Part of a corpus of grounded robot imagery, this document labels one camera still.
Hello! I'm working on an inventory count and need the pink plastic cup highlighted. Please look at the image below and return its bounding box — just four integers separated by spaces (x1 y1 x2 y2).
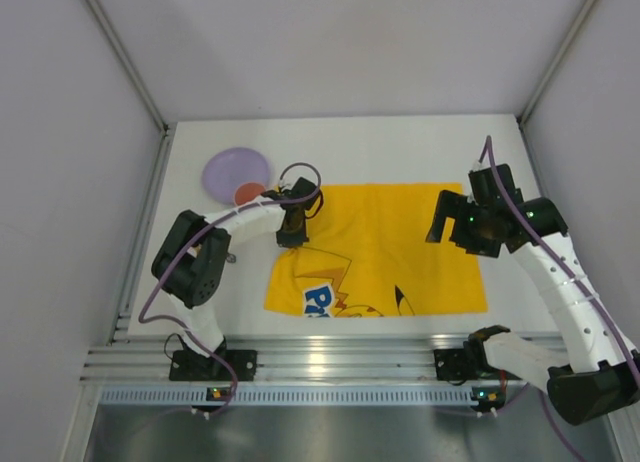
233 182 266 206

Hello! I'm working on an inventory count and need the yellow Pikachu cloth placemat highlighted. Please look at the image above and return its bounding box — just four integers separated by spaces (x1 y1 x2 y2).
264 183 488 318

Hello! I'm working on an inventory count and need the purple plastic plate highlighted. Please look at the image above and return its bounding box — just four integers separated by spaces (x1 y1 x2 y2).
201 147 272 205

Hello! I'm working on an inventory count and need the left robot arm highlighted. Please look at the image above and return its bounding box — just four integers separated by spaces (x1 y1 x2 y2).
138 177 323 358

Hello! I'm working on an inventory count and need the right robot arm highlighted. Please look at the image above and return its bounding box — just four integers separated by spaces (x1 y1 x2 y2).
426 164 639 426

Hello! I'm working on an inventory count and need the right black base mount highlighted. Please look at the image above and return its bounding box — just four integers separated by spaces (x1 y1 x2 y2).
433 348 496 385

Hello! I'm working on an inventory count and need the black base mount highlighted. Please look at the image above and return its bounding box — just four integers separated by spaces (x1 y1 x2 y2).
169 349 258 382
433 348 496 385

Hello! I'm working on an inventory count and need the aluminium rail frame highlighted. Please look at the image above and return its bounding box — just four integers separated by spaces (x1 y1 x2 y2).
80 334 467 384

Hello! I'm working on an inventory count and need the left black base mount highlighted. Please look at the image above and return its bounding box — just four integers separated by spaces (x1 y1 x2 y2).
169 349 258 382

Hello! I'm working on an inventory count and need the perforated cable duct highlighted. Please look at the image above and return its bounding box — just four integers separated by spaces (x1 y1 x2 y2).
100 385 506 408

